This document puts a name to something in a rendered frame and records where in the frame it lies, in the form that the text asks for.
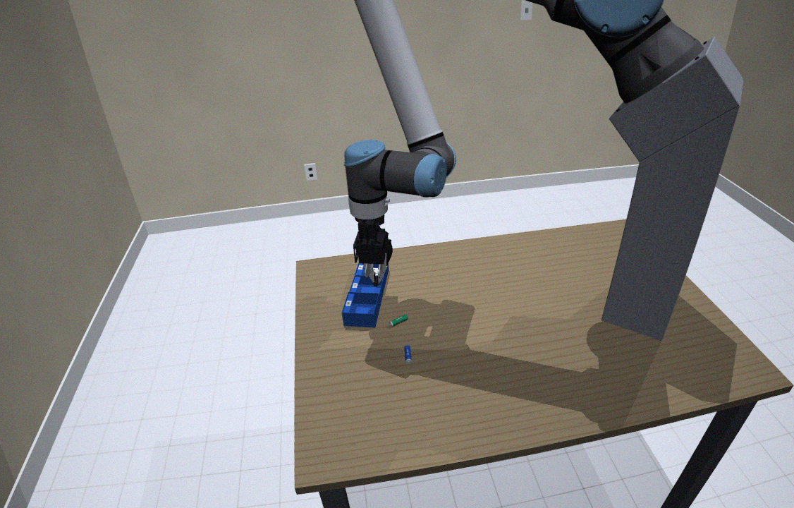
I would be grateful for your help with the blue three-compartment bin rack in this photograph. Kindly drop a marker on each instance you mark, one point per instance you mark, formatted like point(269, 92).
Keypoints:
point(361, 308)

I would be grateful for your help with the green aa battery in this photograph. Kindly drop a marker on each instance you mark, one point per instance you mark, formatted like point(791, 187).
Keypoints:
point(398, 320)

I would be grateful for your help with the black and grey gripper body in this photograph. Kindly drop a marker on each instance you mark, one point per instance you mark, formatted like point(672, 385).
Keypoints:
point(370, 251)

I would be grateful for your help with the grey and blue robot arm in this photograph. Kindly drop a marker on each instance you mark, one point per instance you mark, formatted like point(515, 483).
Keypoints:
point(655, 51)

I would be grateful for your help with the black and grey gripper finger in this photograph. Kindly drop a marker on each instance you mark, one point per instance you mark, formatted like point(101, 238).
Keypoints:
point(382, 267)
point(369, 271)

